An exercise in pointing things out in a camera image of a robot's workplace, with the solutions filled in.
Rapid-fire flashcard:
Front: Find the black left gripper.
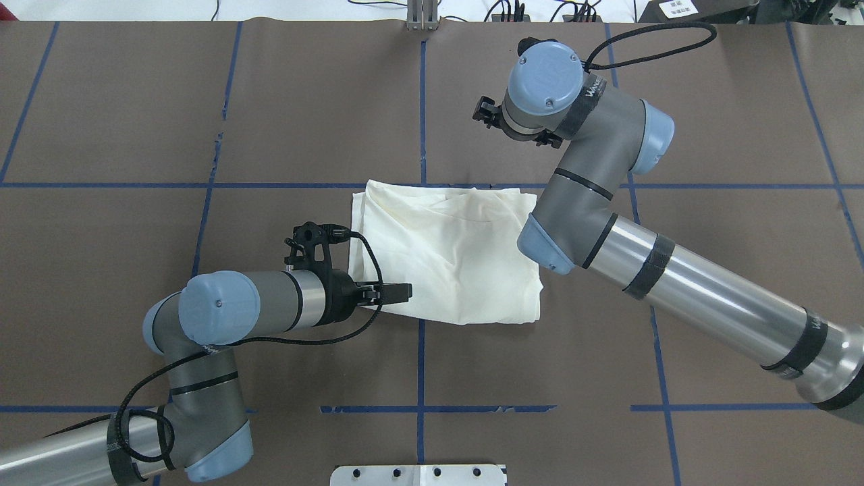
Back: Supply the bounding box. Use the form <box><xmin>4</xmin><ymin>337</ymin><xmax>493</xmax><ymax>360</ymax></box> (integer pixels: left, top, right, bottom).
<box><xmin>322</xmin><ymin>270</ymin><xmax>413</xmax><ymax>324</ymax></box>

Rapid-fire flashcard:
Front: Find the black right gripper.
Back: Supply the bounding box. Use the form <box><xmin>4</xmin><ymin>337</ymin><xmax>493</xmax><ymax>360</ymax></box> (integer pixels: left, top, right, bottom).
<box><xmin>472</xmin><ymin>96</ymin><xmax>564</xmax><ymax>150</ymax></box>

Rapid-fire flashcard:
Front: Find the cream long-sleeve cat shirt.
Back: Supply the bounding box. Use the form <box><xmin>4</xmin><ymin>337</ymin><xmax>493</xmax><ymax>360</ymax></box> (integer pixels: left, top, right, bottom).
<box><xmin>348</xmin><ymin>180</ymin><xmax>543</xmax><ymax>325</ymax></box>

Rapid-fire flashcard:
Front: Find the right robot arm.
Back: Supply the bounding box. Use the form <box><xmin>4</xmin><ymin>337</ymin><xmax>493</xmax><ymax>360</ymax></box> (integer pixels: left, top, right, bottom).
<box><xmin>473</xmin><ymin>37</ymin><xmax>863</xmax><ymax>424</ymax></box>

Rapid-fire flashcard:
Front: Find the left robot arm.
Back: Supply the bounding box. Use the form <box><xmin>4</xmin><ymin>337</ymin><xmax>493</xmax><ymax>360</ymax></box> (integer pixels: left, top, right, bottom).
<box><xmin>2</xmin><ymin>270</ymin><xmax>412</xmax><ymax>485</ymax></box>

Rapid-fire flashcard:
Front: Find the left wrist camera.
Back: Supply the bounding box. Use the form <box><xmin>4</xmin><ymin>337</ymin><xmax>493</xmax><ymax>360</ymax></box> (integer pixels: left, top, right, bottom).
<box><xmin>284</xmin><ymin>221</ymin><xmax>352</xmax><ymax>277</ymax></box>

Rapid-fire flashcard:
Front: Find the aluminium frame post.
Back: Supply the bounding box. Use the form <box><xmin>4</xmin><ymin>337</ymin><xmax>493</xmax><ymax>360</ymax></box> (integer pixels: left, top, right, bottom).
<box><xmin>405</xmin><ymin>0</ymin><xmax>440</xmax><ymax>32</ymax></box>

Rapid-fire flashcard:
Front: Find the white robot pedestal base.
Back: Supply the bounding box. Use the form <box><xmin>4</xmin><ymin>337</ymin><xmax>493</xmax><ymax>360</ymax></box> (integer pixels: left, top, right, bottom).
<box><xmin>329</xmin><ymin>464</ymin><xmax>508</xmax><ymax>485</ymax></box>

